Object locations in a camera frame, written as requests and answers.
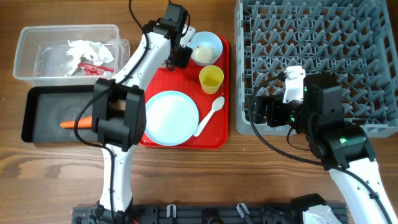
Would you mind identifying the light blue bowl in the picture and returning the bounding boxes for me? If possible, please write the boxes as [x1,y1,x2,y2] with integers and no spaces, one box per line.
[188,32,223,66]

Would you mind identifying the yellow plastic cup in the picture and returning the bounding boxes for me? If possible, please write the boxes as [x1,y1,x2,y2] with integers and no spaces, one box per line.
[199,65,224,95]

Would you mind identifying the white napkin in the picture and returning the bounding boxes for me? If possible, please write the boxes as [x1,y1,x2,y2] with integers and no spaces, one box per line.
[65,40,114,77]

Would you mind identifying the light blue plate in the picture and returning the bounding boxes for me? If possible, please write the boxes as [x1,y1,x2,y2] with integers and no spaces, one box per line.
[145,90,199,146]

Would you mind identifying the red snack wrapper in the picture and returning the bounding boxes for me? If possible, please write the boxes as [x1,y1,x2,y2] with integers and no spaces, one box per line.
[74,62,114,84]

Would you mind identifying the orange carrot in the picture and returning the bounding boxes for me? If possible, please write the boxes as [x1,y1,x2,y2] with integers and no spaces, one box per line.
[60,116,93,129]

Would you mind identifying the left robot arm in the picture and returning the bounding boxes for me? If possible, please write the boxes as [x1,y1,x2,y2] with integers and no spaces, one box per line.
[91,2,194,218]

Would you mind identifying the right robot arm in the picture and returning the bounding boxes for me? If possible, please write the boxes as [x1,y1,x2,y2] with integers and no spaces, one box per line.
[248,74,397,223]

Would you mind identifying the grey dishwasher rack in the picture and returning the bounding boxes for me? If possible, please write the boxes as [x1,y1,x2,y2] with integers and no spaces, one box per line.
[234,0,397,138]

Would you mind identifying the clear plastic waste bin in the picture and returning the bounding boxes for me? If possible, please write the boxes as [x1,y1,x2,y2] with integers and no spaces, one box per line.
[13,24,131,86]

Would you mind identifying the black food waste tray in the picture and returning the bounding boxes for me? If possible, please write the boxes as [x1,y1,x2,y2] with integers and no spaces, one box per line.
[21,85,94,144]

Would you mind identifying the white plastic spoon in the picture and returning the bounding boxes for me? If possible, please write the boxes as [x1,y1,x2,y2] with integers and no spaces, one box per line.
[193,96,225,137]

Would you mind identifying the red serving tray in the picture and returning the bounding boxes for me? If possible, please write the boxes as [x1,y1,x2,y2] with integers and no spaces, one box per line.
[141,35,230,149]

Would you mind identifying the left black cable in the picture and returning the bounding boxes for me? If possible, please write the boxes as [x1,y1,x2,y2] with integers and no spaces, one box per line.
[73,0,175,224]

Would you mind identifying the black cable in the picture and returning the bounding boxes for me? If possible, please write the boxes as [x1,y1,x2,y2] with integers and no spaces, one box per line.
[248,72,394,224]
[73,0,175,224]

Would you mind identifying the right black cable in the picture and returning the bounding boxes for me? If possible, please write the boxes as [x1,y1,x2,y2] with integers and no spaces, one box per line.
[248,72,394,224]

